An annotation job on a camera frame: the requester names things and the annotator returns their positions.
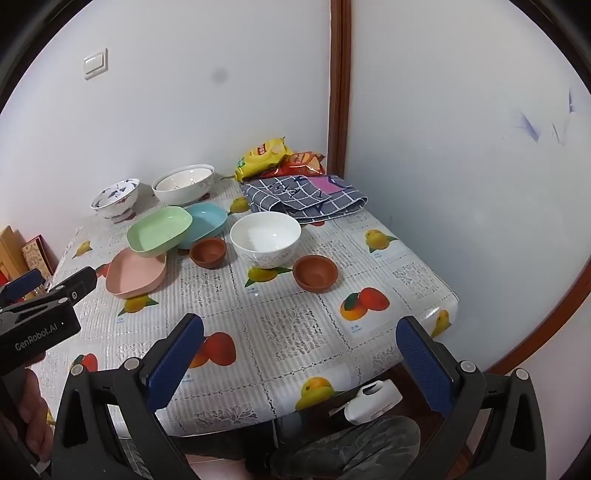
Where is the patterned brown box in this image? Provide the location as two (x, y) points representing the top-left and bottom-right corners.
(21, 235), (58, 278)

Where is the plain brown cardboard box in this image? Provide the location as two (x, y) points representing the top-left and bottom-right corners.
(0, 225), (28, 282)

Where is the white light switch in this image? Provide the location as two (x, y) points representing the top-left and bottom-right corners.
(83, 48), (109, 80)

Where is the large white patterned bowl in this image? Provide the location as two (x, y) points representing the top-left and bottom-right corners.
(151, 164), (216, 206)

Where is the blue plastic plate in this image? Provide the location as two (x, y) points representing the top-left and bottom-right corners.
(178, 203), (229, 250)

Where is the pink plastic plate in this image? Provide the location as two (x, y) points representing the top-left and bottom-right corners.
(105, 249), (168, 298)

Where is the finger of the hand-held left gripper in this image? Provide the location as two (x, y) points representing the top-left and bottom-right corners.
(0, 268), (45, 302)
(45, 266), (99, 306)

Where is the person's left hand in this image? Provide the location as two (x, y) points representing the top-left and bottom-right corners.
(19, 368), (55, 463)

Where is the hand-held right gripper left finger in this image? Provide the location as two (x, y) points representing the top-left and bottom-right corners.
(51, 313), (205, 480)

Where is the red snack bag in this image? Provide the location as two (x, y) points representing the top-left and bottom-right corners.
(259, 152), (327, 180)

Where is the plain white bowl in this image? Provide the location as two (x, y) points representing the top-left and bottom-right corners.
(230, 213), (302, 269)

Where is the small brown clay bowl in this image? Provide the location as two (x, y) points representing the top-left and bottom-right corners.
(189, 237), (228, 268)
(292, 255), (339, 292)

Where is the green plastic plate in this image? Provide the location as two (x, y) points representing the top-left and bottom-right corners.
(126, 206), (193, 258)

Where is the person's camouflage trouser leg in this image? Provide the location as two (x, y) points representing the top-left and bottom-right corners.
(272, 415), (421, 480)

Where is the white bowl with blue print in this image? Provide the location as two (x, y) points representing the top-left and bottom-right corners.
(90, 178), (140, 221)

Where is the brown wooden door frame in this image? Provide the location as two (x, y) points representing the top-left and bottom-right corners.
(329, 0), (354, 178)

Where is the yellow snack bag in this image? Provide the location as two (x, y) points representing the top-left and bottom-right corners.
(235, 137), (293, 182)

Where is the small white device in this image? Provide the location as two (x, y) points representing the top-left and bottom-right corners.
(344, 379), (403, 424)

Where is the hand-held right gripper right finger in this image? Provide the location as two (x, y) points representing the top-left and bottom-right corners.
(396, 316), (546, 480)

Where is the fruit printed tablecloth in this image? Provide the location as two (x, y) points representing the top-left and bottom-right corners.
(28, 178), (460, 439)

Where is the brown wooden baseboard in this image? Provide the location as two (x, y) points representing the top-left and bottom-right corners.
(485, 258), (591, 374)

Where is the grey checked cloth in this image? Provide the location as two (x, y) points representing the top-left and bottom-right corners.
(241, 174), (369, 224)

